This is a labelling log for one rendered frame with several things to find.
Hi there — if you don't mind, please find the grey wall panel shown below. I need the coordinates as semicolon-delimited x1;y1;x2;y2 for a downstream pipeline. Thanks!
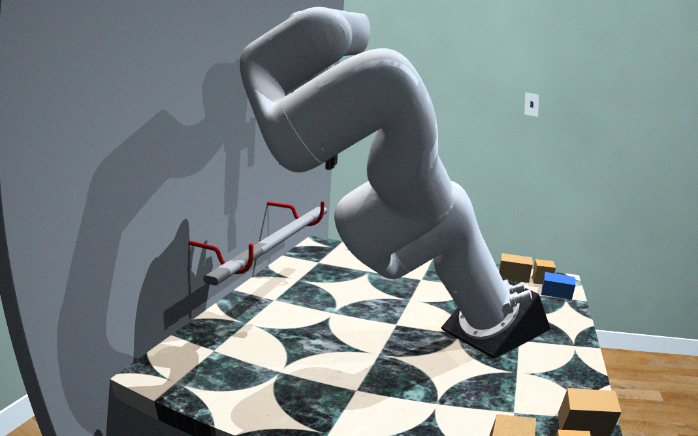
0;0;344;436

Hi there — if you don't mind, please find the blue rectangular block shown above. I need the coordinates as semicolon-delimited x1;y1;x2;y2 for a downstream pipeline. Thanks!
541;272;576;300

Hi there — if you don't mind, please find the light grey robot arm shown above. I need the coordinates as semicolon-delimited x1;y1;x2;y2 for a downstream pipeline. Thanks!
240;7;532;339

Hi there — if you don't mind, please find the light grey metal tube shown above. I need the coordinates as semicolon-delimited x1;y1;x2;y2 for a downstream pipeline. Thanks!
203;207;321;286

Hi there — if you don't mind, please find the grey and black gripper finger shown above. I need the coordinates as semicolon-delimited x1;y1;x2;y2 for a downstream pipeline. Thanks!
325;155;338;170

